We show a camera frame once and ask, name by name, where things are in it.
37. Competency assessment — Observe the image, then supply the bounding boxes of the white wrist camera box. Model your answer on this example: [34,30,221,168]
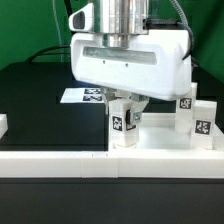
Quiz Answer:
[69,3,94,32]

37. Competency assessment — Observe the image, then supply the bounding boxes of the white fence obstacle frame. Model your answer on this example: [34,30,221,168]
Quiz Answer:
[0,151,224,179]

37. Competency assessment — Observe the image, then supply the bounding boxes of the white square table top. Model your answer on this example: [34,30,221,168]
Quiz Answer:
[109,113,224,151]

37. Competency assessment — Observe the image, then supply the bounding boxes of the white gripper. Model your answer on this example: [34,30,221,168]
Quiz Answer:
[71,30,191,124]

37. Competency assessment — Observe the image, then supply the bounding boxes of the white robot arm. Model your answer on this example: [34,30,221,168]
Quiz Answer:
[69,0,193,124]

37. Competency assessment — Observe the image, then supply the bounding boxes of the thin grey cable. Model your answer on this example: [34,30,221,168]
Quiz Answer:
[51,0,64,63]

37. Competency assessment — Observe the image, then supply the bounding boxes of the black cable with connector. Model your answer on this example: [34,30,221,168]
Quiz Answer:
[25,45,72,64]

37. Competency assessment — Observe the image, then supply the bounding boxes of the white marker sheet with tags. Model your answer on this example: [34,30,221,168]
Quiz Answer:
[60,88,103,104]

